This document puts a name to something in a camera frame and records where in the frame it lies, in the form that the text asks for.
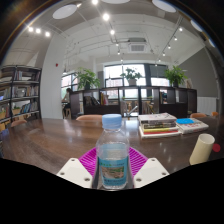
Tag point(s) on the broad potted green plant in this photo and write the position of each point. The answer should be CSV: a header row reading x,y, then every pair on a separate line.
x,y
175,76

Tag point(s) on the cream ceramic mug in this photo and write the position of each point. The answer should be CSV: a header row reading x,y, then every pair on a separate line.
x,y
201,150

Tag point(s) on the group of orange chairs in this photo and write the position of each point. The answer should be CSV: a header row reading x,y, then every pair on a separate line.
x,y
88,117

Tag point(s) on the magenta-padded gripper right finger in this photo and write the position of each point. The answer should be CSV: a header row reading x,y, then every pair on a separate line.
x,y
150,171

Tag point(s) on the person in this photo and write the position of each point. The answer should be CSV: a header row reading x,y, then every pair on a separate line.
x,y
68,97

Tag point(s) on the bushy potted green plant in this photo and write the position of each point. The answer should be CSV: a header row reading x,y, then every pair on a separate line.
x,y
87,78

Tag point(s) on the stack of books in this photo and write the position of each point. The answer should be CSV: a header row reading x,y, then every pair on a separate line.
x,y
158,125

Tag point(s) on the tall dark bookshelf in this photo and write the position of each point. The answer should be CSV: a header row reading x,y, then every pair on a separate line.
x,y
23,96

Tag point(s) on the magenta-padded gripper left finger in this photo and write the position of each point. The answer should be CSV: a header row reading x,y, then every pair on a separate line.
x,y
75,171

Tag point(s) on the blue-covered book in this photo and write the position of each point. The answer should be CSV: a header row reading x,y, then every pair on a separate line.
x,y
185,121

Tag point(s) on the white wall radiator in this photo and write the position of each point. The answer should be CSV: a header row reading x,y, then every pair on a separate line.
x,y
206,105

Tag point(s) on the small potted green plant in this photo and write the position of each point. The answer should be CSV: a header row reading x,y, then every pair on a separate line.
x,y
131,75

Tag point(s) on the low dark shelf unit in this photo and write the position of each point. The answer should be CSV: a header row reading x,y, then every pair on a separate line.
x,y
100,108

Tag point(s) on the clear blue-capped water bottle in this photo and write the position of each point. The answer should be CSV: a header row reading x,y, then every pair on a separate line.
x,y
112,156

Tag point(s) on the group of ceiling spotlights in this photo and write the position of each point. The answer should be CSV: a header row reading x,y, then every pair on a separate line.
x,y
106,16

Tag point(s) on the ceiling air conditioner unit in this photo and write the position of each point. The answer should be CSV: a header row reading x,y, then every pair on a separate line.
x,y
137,46

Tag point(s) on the group of round ceiling panels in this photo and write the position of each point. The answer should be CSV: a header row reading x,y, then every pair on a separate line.
x,y
65,11

